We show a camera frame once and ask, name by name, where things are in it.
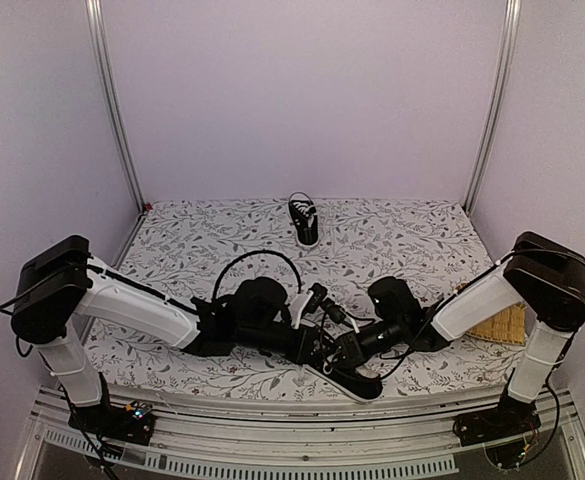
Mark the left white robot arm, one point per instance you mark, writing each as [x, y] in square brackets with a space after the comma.
[67, 280]

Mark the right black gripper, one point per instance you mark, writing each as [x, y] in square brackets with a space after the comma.
[360, 351]

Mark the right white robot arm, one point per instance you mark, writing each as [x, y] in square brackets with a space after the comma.
[535, 292]

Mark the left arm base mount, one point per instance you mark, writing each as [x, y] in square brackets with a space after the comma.
[115, 423]

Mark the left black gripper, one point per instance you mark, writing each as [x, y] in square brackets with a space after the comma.
[303, 348]

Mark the floral patterned table mat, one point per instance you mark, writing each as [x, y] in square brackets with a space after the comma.
[191, 248]

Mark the aluminium frame post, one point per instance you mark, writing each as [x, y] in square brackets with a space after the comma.
[505, 57]
[98, 37]

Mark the black canvas sneaker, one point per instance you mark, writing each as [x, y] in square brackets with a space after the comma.
[351, 383]
[304, 216]

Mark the woven bamboo tray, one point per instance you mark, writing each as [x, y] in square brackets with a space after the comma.
[490, 311]

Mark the front aluminium rail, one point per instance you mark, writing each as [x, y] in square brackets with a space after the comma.
[200, 437]

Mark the right aluminium frame post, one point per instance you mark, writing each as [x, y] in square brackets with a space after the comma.
[505, 57]

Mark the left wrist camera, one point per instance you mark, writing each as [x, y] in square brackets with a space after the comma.
[309, 302]

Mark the left aluminium frame post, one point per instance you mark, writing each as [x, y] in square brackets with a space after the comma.
[98, 37]

